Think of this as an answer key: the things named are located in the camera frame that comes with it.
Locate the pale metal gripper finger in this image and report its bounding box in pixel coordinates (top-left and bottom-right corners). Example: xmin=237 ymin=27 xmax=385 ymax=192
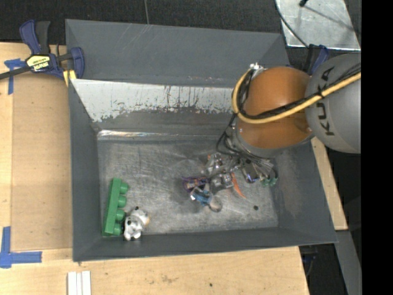
xmin=189 ymin=152 xmax=225 ymax=202
xmin=208 ymin=173 xmax=235 ymax=213

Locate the purple and blue toy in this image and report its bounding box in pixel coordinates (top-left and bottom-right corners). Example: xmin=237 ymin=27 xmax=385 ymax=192
xmin=181 ymin=176 xmax=214 ymax=207

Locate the grey metal bin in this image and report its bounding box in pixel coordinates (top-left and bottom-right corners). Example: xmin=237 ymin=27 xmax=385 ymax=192
xmin=64 ymin=18 xmax=339 ymax=262

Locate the white and black toy dog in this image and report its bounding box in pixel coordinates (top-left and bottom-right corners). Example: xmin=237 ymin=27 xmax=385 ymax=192
xmin=122 ymin=206 xmax=152 ymax=242

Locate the green toy building block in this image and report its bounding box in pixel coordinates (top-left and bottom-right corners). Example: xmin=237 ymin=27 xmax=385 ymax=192
xmin=101 ymin=177 xmax=130 ymax=237

